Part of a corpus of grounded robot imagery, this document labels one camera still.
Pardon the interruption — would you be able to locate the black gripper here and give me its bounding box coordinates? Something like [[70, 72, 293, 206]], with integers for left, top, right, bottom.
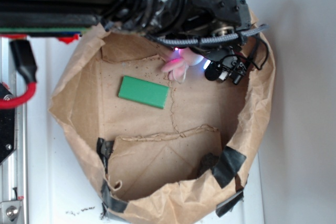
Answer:
[[181, 0, 251, 84]]

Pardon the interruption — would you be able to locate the pink plush bunny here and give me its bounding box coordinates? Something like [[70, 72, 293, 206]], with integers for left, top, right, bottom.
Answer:
[[161, 48, 204, 83]]

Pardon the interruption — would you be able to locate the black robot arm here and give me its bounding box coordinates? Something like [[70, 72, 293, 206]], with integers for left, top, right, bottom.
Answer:
[[1, 0, 251, 84]]

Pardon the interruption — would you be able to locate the green rectangular block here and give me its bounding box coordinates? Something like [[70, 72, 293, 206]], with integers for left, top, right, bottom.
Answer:
[[118, 76, 169, 109]]

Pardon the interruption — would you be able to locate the brown paper bag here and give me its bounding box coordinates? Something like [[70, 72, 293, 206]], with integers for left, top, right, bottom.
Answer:
[[49, 26, 276, 223]]

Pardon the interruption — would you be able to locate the dark brown rock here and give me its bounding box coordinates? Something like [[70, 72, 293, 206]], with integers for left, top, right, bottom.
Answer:
[[197, 153, 219, 177]]

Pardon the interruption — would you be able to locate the white plastic tray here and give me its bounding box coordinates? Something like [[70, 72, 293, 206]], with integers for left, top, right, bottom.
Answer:
[[25, 35, 265, 224]]

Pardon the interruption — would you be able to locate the grey braided cable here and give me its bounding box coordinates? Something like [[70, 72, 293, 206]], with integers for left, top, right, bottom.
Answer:
[[146, 24, 270, 48]]

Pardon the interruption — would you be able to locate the red braided cable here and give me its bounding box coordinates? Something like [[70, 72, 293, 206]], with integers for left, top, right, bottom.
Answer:
[[0, 39, 38, 110]]

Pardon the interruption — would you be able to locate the black metal bracket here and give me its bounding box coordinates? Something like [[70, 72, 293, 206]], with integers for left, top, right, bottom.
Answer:
[[0, 82, 19, 165]]

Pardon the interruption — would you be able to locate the aluminium frame rail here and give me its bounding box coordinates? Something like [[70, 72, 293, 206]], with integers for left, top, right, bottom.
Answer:
[[1, 38, 29, 223]]

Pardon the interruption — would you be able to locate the silver corner bracket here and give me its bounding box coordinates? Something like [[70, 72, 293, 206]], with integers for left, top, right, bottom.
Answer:
[[1, 200, 24, 224]]

